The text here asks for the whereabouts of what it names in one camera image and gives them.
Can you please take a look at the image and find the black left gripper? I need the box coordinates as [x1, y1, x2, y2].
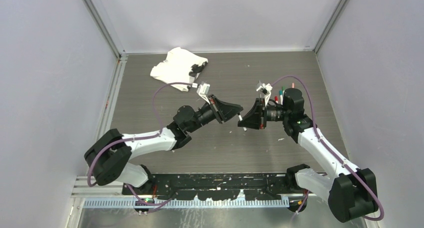
[187, 96, 244, 135]

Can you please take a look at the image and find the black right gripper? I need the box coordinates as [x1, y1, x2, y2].
[238, 97, 291, 129]

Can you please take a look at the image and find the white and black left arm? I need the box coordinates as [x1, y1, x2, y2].
[83, 95, 243, 195]

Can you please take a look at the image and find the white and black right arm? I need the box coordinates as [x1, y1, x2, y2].
[237, 84, 384, 223]

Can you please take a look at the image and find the white crumpled cloth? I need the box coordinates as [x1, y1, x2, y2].
[150, 47, 208, 92]

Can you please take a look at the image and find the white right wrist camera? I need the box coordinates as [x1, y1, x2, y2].
[256, 81, 273, 106]

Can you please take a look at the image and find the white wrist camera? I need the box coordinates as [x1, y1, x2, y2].
[191, 81, 210, 104]
[256, 81, 273, 106]

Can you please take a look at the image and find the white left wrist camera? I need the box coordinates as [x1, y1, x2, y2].
[191, 81, 210, 104]

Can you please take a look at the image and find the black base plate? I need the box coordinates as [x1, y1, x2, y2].
[134, 173, 307, 201]

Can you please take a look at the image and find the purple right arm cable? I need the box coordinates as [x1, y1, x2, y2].
[271, 75, 385, 222]

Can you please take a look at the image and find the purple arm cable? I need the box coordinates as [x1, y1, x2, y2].
[86, 82, 195, 214]
[271, 75, 385, 222]

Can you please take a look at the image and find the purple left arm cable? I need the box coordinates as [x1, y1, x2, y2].
[86, 82, 195, 214]

